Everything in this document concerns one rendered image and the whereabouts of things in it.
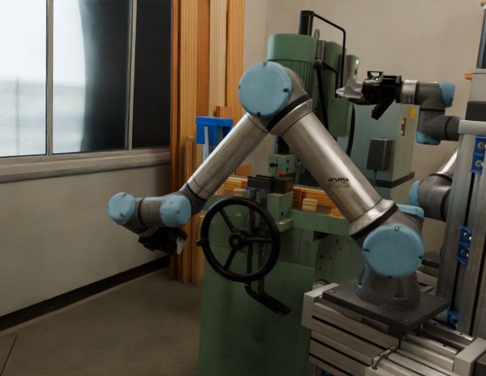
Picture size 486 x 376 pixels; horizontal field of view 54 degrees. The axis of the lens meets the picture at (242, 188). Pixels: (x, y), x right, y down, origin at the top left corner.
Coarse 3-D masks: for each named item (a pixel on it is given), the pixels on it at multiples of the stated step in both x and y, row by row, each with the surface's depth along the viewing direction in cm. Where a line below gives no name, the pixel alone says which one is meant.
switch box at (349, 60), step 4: (340, 56) 196; (348, 56) 195; (352, 56) 194; (356, 56) 198; (340, 60) 196; (344, 60) 196; (348, 60) 195; (352, 60) 194; (340, 64) 196; (344, 64) 196; (348, 64) 195; (352, 64) 195; (340, 68) 197; (344, 68) 196; (348, 68) 195; (352, 68) 195; (356, 68) 200; (340, 72) 197; (344, 72) 196; (348, 72) 196; (352, 72) 195; (344, 76) 196; (348, 76) 196; (352, 76) 196; (356, 76) 202; (344, 80) 197; (356, 80) 204; (344, 84) 197
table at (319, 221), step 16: (224, 192) 188; (208, 208) 181; (224, 208) 178; (240, 208) 176; (320, 208) 173; (240, 224) 166; (256, 224) 163; (288, 224) 164; (304, 224) 166; (320, 224) 163; (336, 224) 161
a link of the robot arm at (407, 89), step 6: (402, 84) 149; (408, 84) 148; (414, 84) 147; (402, 90) 148; (408, 90) 148; (414, 90) 147; (402, 96) 149; (408, 96) 148; (402, 102) 151; (408, 102) 149
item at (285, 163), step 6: (270, 156) 180; (276, 156) 179; (282, 156) 178; (288, 156) 180; (294, 156) 186; (276, 162) 180; (282, 162) 179; (288, 162) 180; (294, 162) 187; (270, 168) 181; (276, 168) 180; (282, 168) 179; (288, 168) 182; (294, 168) 188
